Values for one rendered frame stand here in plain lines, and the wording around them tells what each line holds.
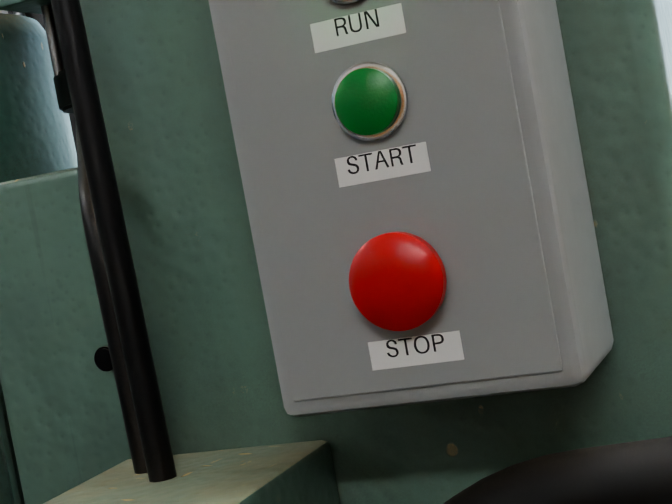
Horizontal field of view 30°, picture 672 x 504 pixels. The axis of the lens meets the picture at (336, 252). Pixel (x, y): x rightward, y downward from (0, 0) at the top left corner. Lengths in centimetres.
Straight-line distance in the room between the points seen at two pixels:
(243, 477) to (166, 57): 16
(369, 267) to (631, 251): 10
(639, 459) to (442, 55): 14
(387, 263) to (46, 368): 24
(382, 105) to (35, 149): 29
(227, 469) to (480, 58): 17
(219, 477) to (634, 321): 15
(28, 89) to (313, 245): 28
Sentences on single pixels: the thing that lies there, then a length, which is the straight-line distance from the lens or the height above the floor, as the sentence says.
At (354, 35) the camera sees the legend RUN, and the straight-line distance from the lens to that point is 39.
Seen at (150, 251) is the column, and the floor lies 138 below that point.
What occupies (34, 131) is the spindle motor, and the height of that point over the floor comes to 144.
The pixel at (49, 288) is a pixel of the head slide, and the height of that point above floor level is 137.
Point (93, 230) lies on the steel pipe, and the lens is 47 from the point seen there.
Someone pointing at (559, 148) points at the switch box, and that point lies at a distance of 39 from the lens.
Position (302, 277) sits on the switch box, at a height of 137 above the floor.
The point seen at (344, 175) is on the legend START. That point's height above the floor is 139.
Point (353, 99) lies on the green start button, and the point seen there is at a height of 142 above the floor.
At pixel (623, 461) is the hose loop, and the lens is 40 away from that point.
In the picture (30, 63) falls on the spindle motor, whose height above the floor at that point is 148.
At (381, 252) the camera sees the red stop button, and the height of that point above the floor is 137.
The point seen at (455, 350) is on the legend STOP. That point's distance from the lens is 38.
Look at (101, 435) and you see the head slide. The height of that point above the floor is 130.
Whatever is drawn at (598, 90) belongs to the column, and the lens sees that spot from 43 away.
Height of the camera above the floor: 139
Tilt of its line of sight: 3 degrees down
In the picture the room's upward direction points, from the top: 10 degrees counter-clockwise
